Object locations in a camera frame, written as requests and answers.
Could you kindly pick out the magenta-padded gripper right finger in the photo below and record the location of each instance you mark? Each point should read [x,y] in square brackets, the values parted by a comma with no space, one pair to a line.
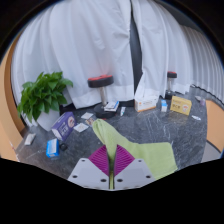
[126,168]

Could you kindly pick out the white pen-shaped stick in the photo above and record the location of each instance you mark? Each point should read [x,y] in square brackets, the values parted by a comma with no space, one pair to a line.
[196,117]

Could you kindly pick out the small white tube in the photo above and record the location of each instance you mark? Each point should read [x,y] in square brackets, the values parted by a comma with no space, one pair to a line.
[123,111]

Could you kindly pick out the purple cardboard box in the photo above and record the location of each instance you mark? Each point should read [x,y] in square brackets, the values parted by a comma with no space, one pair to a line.
[63,126]

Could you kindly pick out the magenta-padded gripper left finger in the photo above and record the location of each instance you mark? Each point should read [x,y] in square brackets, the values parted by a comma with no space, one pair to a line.
[96,166]

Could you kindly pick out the white and orange tissue box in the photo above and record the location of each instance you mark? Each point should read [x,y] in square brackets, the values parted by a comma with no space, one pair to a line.
[146,104]

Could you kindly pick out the white flat sachet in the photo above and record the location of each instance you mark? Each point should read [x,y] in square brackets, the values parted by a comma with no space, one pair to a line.
[81,127]
[87,115]

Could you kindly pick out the white curtain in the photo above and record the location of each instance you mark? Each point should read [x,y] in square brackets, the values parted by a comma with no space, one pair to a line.
[166,43]
[80,43]

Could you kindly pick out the green potted plant white pot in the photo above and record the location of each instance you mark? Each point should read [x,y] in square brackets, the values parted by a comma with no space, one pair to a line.
[43,93]

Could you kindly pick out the brown printed sachet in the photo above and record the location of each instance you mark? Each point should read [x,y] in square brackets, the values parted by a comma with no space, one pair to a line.
[90,122]

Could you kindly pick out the small purple packet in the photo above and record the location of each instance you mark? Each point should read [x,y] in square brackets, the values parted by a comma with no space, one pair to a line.
[201,100]

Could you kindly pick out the orange and grey chair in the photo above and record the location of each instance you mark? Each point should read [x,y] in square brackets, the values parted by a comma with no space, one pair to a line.
[216,123]

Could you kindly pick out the small black object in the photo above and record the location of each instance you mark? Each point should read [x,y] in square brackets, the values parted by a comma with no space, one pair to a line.
[63,146]

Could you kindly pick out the green towel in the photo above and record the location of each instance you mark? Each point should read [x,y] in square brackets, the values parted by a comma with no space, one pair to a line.
[146,156]

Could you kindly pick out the black stool with red rim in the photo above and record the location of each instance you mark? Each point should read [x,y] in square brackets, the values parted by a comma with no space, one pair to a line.
[100,81]
[172,74]

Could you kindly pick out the small white and blue box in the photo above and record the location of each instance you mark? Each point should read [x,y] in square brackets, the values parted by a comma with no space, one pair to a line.
[164,106]

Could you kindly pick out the yellow cardboard box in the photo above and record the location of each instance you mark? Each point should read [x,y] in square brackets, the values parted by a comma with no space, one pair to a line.
[181,105]

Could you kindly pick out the white plastic packet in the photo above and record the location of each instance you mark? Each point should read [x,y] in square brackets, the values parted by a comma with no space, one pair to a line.
[30,139]

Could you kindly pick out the booklet with blue edge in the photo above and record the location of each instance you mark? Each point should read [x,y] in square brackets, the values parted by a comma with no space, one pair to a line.
[111,106]

